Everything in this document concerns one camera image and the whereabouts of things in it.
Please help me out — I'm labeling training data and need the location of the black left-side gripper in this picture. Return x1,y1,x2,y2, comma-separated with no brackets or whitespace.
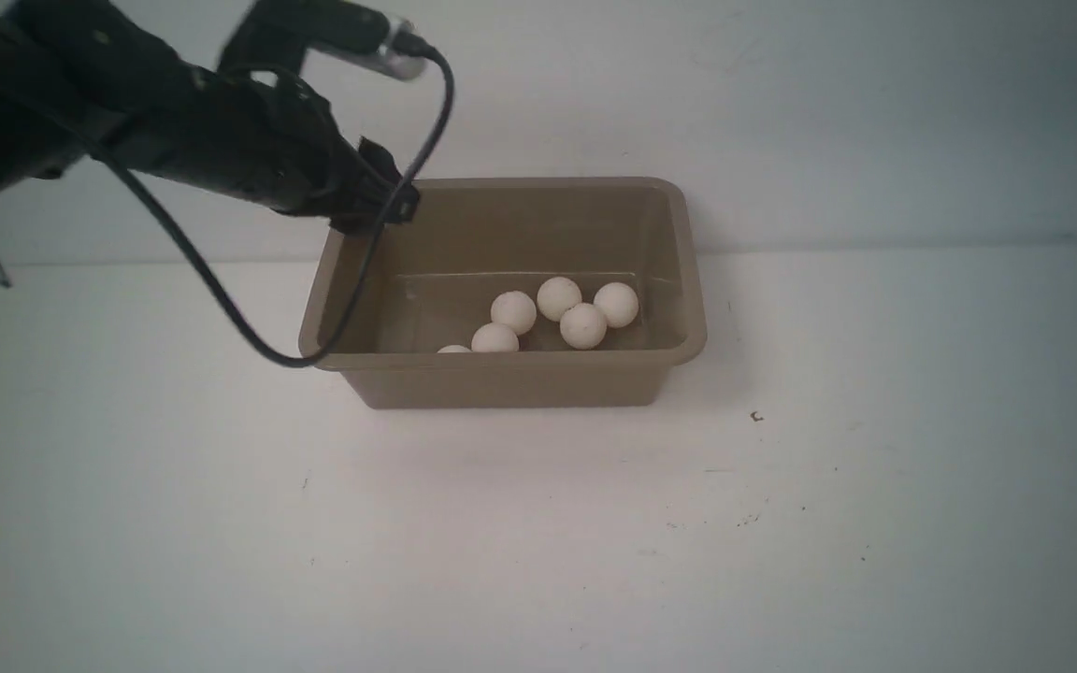
103,71,422,236

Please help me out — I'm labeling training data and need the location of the dark left-side robot arm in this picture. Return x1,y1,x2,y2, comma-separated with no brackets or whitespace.
0,1,432,288

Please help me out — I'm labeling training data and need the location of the tan plastic bin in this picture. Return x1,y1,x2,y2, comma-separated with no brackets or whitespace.
317,178,707,409

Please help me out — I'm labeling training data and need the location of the left-side black cable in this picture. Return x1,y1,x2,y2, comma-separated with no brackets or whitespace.
80,37,457,369

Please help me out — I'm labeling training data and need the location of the left-side silver wrist camera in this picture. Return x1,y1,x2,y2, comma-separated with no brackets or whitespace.
218,0,430,83

